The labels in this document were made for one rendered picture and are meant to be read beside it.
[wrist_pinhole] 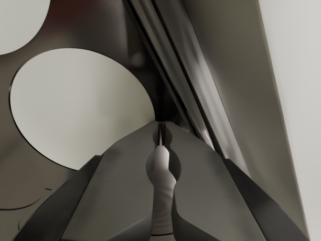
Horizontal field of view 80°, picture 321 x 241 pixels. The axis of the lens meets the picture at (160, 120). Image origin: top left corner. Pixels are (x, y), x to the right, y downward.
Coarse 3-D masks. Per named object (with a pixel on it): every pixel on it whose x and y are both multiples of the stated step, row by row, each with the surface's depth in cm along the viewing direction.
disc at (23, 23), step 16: (0, 0) 10; (16, 0) 10; (32, 0) 10; (48, 0) 10; (0, 16) 11; (16, 16) 11; (32, 16) 11; (0, 32) 11; (16, 32) 11; (32, 32) 11; (0, 48) 11; (16, 48) 11
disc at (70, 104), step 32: (32, 64) 12; (64, 64) 12; (96, 64) 12; (32, 96) 13; (64, 96) 13; (96, 96) 13; (128, 96) 13; (32, 128) 14; (64, 128) 14; (96, 128) 14; (128, 128) 14; (64, 160) 16
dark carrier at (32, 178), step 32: (64, 0) 10; (96, 0) 10; (64, 32) 11; (96, 32) 11; (128, 32) 11; (0, 64) 12; (128, 64) 12; (0, 96) 13; (160, 96) 13; (0, 128) 14; (0, 160) 16; (32, 160) 16; (160, 160) 16; (0, 192) 18; (32, 192) 18; (160, 192) 18; (0, 224) 20; (160, 224) 20
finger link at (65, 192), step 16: (96, 160) 9; (80, 176) 8; (64, 192) 7; (80, 192) 7; (48, 208) 7; (64, 208) 7; (32, 224) 6; (48, 224) 6; (64, 224) 6; (16, 240) 6; (32, 240) 6; (48, 240) 6
